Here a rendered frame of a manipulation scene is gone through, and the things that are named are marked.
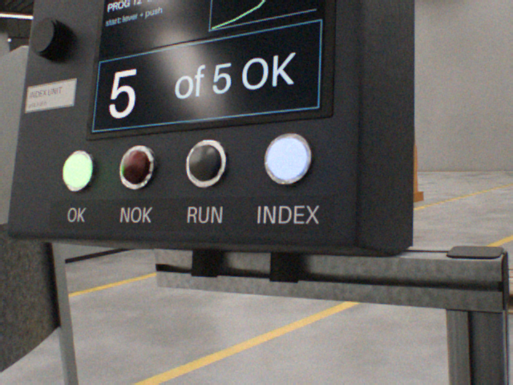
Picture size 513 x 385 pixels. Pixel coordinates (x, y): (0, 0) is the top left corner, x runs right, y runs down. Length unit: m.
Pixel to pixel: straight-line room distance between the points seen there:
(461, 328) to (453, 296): 0.02
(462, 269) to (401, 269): 0.03
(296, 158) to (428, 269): 0.11
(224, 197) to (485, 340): 0.16
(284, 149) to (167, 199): 0.08
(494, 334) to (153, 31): 0.26
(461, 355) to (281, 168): 0.15
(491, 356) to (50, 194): 0.29
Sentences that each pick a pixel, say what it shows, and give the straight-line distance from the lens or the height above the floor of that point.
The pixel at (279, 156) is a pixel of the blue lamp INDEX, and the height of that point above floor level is 1.12.
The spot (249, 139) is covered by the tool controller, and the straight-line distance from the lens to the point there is 0.30.
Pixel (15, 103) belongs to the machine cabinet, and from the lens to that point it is 6.34.
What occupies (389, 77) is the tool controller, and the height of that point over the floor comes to 1.16.
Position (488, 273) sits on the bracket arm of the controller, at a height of 1.05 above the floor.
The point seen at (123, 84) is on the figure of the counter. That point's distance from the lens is 0.37.
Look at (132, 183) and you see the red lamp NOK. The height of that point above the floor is 1.11.
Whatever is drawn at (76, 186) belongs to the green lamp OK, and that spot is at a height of 1.11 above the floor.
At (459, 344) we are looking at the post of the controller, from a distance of 0.34.
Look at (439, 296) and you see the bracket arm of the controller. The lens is 0.33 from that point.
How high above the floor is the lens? 1.13
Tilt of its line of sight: 5 degrees down
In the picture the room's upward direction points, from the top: 4 degrees counter-clockwise
